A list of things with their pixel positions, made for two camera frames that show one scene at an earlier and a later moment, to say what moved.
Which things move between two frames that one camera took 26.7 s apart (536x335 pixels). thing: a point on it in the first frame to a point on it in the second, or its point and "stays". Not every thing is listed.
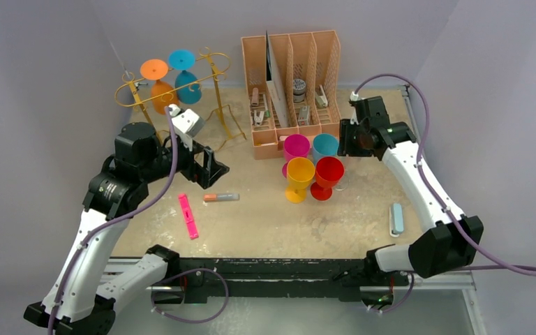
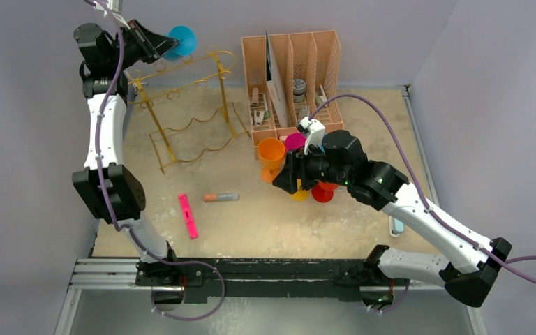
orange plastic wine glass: [155, 69] to [271, 153]
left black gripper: [206, 173] to [151, 45]
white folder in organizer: [274, 83] stays
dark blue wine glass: [183, 59] to [187, 42]
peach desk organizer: [309, 70] stays
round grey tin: [299, 90] stays
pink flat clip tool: [189, 216] stays
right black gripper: [347, 138] to [296, 167]
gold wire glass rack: [190, 88] stays
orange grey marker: [221, 197] stays
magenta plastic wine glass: [294, 146] stays
